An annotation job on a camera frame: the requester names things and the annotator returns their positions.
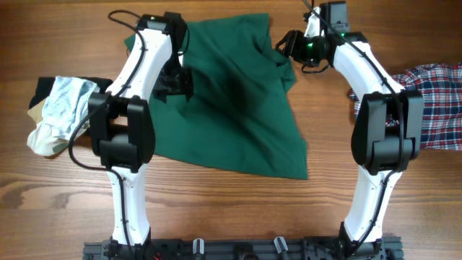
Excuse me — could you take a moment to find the green shirt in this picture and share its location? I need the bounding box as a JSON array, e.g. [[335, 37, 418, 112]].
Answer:
[[124, 13, 309, 181]]

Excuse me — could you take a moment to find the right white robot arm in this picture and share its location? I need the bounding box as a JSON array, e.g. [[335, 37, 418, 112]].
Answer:
[[275, 30, 424, 259]]

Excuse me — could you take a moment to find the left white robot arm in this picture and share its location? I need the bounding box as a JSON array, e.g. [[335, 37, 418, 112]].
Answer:
[[88, 12, 193, 254]]

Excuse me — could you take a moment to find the white blue checked cloth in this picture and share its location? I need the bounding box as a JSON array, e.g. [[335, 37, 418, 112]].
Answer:
[[42, 76, 100, 140]]

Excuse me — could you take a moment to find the black folded garment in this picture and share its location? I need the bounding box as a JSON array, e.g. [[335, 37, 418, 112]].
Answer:
[[28, 77, 113, 109]]

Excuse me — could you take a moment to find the red blue plaid shirt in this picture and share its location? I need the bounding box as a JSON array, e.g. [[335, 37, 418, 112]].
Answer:
[[349, 61, 462, 152]]

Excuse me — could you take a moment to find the beige cloth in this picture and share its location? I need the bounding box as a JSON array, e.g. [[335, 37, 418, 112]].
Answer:
[[27, 108, 69, 157]]

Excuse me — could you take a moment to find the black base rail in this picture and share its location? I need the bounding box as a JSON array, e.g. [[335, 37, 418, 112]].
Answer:
[[82, 236, 404, 260]]

